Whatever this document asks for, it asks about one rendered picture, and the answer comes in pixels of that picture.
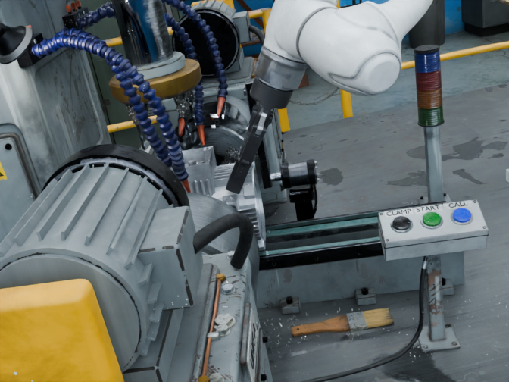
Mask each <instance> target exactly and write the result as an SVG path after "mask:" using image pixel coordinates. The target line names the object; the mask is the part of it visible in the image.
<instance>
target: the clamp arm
mask: <svg viewBox="0 0 509 382"><path fill-rule="evenodd" d="M253 82H254V79H250V80H246V81H245V88H244V89H243V92H244V96H247V99H248V106H249V111H250V115H251V114H252V109H253V107H254V105H256V104H258V102H257V101H255V100H254V99H253V98H252V97H251V96H250V90H251V86H252V84H253ZM255 157H256V161H258V160H259V164H260V169H261V176H262V180H263V185H264V188H265V189H269V188H272V187H273V182H276V181H275V177H272V178H271V176H274V173H271V172H270V165H269V160H268V155H267V147H266V143H265V138H264V137H263V139H262V140H261V144H260V145H259V148H258V150H257V153H256V155H255ZM272 180H274V181H273V182H272Z"/></svg>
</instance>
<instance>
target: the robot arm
mask: <svg viewBox="0 0 509 382"><path fill-rule="evenodd" d="M432 1H433V0H389V1H388V2H386V3H383V4H375V3H373V2H369V1H366V2H364V3H361V4H359V5H354V6H351V7H347V8H340V9H338V8H337V7H336V6H337V2H338V0H275V2H274V4H273V7H272V9H271V12H270V16H269V18H268V22H267V26H266V36H265V40H264V44H263V46H262V47H261V53H260V54H259V57H258V64H257V67H256V68H255V72H254V73H255V74H256V76H255V79H254V82H253V84H252V86H251V90H250V96H251V97H252V98H253V99H254V100H255V101H257V102H259V104H256V105H254V107H253V109H252V114H251V118H250V121H249V123H248V130H247V133H246V135H245V138H244V141H243V144H242V146H241V147H240V153H239V157H235V159H234V161H235V164H234V166H233V169H232V172H231V174H230V177H229V179H228V182H227V184H226V190H228V191H230V192H233V193H236V194H240V191H241V189H242V186H243V183H244V182H245V178H246V176H247V174H248V171H249V168H250V167H251V166H252V162H254V161H255V155H256V153H257V150H258V148H259V145H260V144H261V140H262V139H263V137H264V135H265V133H266V132H267V128H268V126H269V125H270V124H271V121H272V120H273V111H272V109H273V108H277V109H284V108H286V106H287V105H288V103H289V100H290V98H291V95H292V92H293V90H295V89H297V88H298V87H299V85H300V83H301V80H302V78H303V76H304V72H305V71H306V69H307V68H308V65H309V66H310V67H311V69H312V70H313V71H315V72H316V73H317V74H318V75H320V76H321V77H322V78H323V79H325V80H326V81H328V82H330V83H331V84H333V85H334V86H337V87H339V88H340V89H343V90H345V91H346V92H349V93H352V94H355V95H359V96H375V95H379V94H380V93H382V92H385V91H386V90H387V89H389V88H390V87H391V86H392V85H393V84H394V83H395V81H396V80H397V79H398V76H399V74H400V72H401V41H402V39H403V38H404V36H405V35H406V34H407V33H408V32H409V31H410V30H411V29H412V28H413V27H414V26H415V25H416V23H417V22H418V21H419V20H420V19H421V18H422V17H423V15H424V14H425V13H426V12H427V10H428V9H429V7H430V5H431V4H432Z"/></svg>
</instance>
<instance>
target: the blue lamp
mask: <svg viewBox="0 0 509 382"><path fill-rule="evenodd" d="M414 62H415V63H414V64H415V71H416V72H418V73H431V72H434V71H438V70H439V69H440V68H441V63H440V49H439V50H438V51H437V52H433V53H429V54H417V53H415V52H414Z"/></svg>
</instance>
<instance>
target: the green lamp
mask: <svg viewBox="0 0 509 382"><path fill-rule="evenodd" d="M418 121H419V124H422V125H425V126H432V125H437V124H440V123H441V122H443V106H442V105H441V106H440V107H438V108H432V109H422V108H418Z"/></svg>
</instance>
